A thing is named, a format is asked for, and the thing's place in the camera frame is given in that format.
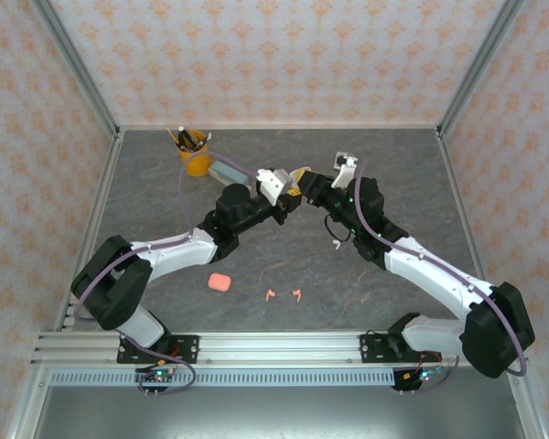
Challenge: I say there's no grey slotted cable duct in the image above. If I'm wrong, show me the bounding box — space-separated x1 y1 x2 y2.
48 370 397 388

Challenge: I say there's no aluminium frame post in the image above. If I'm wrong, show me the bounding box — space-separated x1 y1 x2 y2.
29 0 123 141
436 0 530 136

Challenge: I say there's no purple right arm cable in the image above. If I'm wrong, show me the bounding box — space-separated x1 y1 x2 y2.
350 157 531 394

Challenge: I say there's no grey board eraser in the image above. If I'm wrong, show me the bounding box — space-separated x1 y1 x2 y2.
209 160 257 187

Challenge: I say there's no aluminium table edge rail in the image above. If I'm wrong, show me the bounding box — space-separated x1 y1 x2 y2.
116 122 443 133
52 130 125 335
436 127 504 331

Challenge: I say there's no thin black cable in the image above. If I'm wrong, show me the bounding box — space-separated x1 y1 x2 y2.
325 213 354 243

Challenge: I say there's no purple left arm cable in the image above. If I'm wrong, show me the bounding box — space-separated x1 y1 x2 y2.
72 150 263 397

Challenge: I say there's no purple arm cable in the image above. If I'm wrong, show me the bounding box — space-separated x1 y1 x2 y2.
350 157 531 394
72 150 263 397

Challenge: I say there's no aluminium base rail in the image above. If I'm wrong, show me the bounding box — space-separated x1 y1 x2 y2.
29 332 530 367

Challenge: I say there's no yellow pen cup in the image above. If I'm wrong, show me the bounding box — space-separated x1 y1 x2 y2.
178 130 213 177

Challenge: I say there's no grey metal sheet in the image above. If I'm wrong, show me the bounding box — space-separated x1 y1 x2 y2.
34 385 527 439

